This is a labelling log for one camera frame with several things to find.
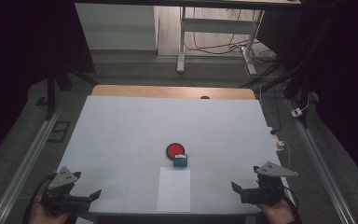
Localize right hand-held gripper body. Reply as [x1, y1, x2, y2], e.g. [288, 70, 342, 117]
[240, 161, 299, 207]

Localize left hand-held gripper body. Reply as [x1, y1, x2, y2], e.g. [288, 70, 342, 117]
[42, 166, 91, 217]

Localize blue stamp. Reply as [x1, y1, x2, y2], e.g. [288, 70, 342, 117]
[172, 153, 188, 168]

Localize red round ink pad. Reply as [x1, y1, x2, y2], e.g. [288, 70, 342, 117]
[165, 142, 186, 161]

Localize person's right hand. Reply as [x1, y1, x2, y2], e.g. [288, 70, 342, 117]
[255, 199, 296, 224]

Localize person's left hand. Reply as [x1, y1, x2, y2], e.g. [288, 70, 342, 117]
[27, 194, 73, 224]

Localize white paper sheet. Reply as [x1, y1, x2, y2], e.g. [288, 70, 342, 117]
[156, 166, 192, 214]

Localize black metal stand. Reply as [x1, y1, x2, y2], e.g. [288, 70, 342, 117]
[44, 61, 100, 121]

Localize white table cover board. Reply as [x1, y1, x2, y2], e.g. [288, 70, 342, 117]
[45, 94, 298, 216]

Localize black tripod stand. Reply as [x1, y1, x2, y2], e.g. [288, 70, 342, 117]
[241, 18, 339, 129]

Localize wooden table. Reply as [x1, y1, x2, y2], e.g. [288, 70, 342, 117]
[90, 84, 257, 101]

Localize black curtain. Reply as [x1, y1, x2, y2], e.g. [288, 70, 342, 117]
[256, 0, 358, 194]
[0, 0, 97, 169]

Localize white cabinet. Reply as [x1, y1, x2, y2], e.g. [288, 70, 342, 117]
[75, 3, 158, 51]

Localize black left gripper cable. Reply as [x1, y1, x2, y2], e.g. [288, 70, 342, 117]
[32, 172, 58, 203]

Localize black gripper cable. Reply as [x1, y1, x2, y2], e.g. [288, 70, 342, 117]
[32, 172, 58, 203]
[279, 182, 300, 217]

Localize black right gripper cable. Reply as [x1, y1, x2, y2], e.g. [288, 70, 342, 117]
[279, 182, 300, 217]

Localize aluminium rail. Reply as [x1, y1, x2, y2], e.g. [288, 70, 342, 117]
[0, 105, 63, 224]
[286, 98, 358, 224]

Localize black floor cables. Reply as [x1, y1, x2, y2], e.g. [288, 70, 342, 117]
[184, 7, 278, 63]

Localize white desk frame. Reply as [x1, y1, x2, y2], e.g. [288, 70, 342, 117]
[176, 6, 266, 77]

